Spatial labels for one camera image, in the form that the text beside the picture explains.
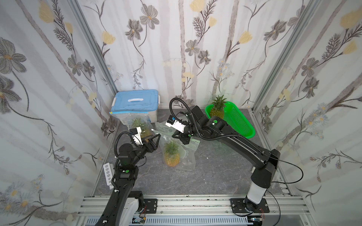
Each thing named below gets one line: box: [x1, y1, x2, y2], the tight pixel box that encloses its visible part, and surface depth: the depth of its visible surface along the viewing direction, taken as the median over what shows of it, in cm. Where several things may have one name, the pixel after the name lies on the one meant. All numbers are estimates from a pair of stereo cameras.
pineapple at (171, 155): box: [164, 140, 181, 168], surface depth 80 cm
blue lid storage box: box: [109, 89, 161, 123], surface depth 105 cm
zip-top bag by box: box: [110, 112, 154, 138], surface depth 82 cm
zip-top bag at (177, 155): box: [155, 131, 201, 171], surface depth 83 cm
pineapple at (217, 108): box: [209, 94, 228, 120], surface depth 100 cm
